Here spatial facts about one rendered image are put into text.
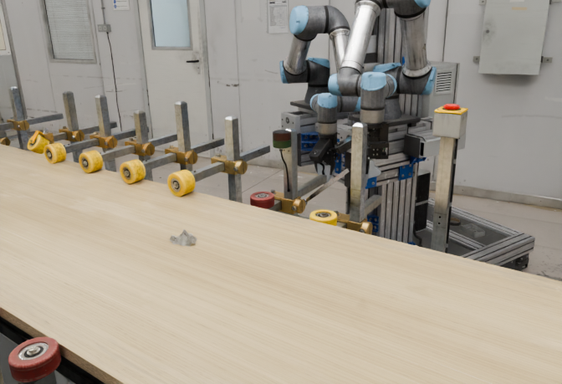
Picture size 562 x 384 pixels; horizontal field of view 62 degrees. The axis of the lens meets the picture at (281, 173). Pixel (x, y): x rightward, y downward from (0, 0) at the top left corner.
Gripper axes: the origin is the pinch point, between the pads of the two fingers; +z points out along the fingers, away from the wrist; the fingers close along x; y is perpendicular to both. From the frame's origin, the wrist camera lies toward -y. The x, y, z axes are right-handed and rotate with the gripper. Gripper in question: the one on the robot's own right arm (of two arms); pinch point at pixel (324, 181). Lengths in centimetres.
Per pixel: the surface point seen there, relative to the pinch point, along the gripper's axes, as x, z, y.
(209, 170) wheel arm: 23.3, -12.8, -41.5
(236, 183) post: 19.1, -5.7, -32.4
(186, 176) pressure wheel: 22, -14, -54
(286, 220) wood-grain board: -17, -7, -54
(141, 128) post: 69, -21, -32
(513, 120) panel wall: -35, 16, 242
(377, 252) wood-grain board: -47, -8, -58
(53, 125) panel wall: 529, 68, 187
